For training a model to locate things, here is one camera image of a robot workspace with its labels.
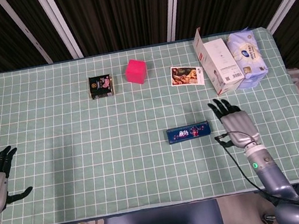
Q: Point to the printed photo card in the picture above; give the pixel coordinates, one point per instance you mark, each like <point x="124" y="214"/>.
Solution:
<point x="186" y="75"/>

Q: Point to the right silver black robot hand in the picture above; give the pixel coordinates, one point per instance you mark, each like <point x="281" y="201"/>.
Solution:
<point x="238" y="125"/>

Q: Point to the blue glasses case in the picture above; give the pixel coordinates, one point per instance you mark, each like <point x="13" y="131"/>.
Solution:
<point x="189" y="133"/>

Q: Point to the black luncheon meat tin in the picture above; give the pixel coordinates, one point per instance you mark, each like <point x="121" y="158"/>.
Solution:
<point x="101" y="86"/>

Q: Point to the green checkered tablecloth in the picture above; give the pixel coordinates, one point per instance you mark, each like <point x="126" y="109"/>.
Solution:
<point x="88" y="157"/>

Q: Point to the light blue tissue pack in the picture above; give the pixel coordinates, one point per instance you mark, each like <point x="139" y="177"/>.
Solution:
<point x="248" y="56"/>

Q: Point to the pink foam cube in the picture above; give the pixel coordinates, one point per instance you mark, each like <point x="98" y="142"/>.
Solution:
<point x="136" y="71"/>

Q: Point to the white red carton box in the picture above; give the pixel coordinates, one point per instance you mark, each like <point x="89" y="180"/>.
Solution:
<point x="220" y="61"/>

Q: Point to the black pleated curtain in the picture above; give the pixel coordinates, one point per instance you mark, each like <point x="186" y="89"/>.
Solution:
<point x="120" y="10"/>

